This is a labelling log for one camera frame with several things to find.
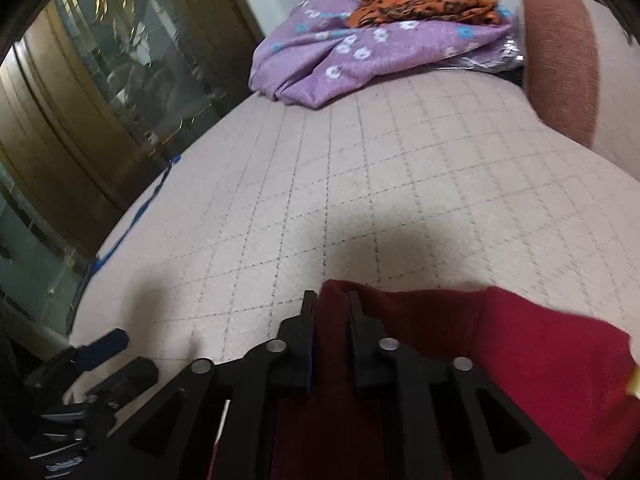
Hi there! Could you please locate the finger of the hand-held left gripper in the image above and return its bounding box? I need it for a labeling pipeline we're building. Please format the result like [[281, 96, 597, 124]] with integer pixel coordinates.
[[25, 328, 132, 386], [85, 357, 159, 404]]

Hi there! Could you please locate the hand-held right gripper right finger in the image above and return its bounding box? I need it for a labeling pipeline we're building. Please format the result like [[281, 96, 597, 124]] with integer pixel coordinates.
[[347, 290, 586, 480]]

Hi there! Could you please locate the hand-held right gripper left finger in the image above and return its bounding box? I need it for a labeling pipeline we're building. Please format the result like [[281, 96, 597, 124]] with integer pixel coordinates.
[[75, 290, 318, 480]]

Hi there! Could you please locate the dark red cloth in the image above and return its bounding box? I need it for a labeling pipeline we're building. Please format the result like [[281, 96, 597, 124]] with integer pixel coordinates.
[[207, 280, 640, 480]]

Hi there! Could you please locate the wooden cabinet with glass door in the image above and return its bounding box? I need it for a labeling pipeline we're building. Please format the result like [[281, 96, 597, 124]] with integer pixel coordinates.
[[0, 0, 266, 261]]

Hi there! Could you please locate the purple floral cloth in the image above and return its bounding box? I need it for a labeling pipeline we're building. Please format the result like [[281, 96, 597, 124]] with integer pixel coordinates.
[[250, 0, 523, 110]]

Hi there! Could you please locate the shiny plastic packet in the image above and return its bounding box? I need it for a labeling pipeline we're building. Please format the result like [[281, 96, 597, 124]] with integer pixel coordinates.
[[440, 35, 526, 73]]

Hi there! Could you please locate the orange black printed cloth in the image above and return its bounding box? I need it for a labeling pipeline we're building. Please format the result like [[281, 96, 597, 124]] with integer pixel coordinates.
[[348, 0, 502, 29]]

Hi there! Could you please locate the brown sofa cushion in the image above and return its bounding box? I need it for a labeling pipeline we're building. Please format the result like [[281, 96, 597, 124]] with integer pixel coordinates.
[[520, 0, 640, 181]]

